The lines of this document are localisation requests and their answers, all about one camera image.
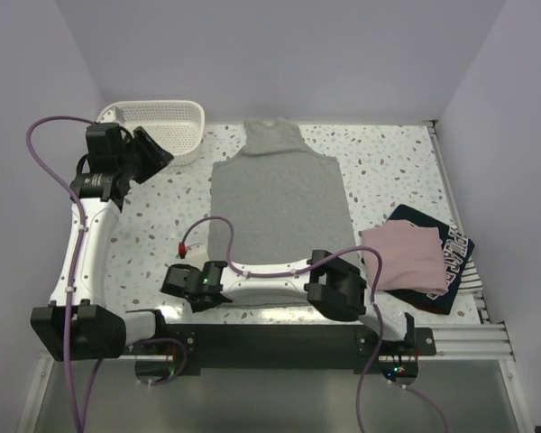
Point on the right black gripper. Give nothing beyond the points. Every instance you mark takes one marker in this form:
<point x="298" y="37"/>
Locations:
<point x="196" y="307"/>

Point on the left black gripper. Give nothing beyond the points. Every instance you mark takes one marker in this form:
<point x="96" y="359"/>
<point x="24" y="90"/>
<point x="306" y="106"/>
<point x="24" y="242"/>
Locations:
<point x="156" y="159"/>

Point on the grey tank top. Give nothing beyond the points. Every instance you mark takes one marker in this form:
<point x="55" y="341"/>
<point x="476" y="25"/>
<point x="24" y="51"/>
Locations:
<point x="277" y="200"/>

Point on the pink tank top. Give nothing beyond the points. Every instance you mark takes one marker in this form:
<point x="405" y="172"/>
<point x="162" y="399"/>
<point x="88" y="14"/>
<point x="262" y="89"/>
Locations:
<point x="412" y="257"/>

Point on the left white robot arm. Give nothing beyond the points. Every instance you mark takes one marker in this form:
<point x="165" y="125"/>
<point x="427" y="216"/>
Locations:
<point x="76" y="323"/>

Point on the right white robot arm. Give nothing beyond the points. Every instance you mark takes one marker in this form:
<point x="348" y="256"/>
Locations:
<point x="330" y="284"/>

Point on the navy lettered tank top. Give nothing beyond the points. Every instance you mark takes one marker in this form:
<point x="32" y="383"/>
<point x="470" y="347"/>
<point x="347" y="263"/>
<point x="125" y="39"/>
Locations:
<point x="457" y="250"/>

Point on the white plastic basket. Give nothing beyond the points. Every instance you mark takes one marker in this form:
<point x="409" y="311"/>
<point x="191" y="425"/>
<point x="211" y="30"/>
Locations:
<point x="176" y="125"/>

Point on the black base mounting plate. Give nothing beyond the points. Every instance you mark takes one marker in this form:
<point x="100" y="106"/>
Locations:
<point x="242" y="346"/>

